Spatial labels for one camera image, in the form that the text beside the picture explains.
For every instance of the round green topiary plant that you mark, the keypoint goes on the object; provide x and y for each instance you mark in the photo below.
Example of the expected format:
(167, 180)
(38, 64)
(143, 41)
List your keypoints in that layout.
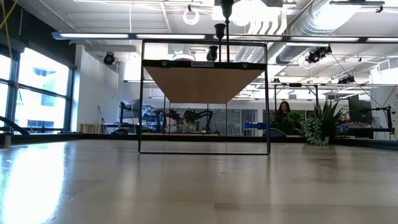
(294, 116)

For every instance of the background black robot arm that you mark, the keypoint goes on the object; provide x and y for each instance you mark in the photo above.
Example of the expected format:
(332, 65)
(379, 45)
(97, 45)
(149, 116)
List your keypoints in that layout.
(202, 113)

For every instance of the black table frame rails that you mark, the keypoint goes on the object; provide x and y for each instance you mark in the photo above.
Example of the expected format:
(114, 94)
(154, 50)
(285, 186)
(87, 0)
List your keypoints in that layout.
(62, 137)

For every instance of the overhead light bar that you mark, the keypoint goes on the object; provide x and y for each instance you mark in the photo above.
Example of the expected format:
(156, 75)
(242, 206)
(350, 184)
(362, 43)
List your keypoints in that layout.
(93, 35)

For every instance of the black hanging camera cluster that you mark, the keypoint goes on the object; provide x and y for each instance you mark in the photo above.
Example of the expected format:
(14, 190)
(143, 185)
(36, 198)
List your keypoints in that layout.
(317, 55)

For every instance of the blue storage bins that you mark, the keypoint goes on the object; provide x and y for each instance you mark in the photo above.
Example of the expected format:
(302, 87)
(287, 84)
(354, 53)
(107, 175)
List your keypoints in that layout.
(255, 125)

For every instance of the wooden shelf black metal frame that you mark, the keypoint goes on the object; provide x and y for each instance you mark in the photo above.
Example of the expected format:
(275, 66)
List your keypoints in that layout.
(202, 84)

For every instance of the background office chair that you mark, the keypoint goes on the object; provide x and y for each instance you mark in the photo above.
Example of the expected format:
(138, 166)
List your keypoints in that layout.
(273, 133)

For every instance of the background computer monitor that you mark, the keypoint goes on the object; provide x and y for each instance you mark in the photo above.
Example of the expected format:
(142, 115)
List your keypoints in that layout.
(360, 109)

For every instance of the artificial green potted plant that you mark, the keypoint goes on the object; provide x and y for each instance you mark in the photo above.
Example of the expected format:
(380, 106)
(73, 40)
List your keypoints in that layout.
(326, 119)

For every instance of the silver ventilation duct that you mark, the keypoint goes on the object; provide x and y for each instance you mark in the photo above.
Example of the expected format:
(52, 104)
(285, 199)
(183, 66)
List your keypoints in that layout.
(298, 28)

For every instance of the wooden blocks row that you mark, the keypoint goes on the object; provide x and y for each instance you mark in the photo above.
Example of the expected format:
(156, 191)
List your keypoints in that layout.
(88, 128)

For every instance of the round black ceiling speaker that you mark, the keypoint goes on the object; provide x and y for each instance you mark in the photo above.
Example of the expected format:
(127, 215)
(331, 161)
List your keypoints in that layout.
(109, 58)

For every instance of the person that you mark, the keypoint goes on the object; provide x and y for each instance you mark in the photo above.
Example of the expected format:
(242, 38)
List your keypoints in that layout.
(283, 109)
(188, 119)

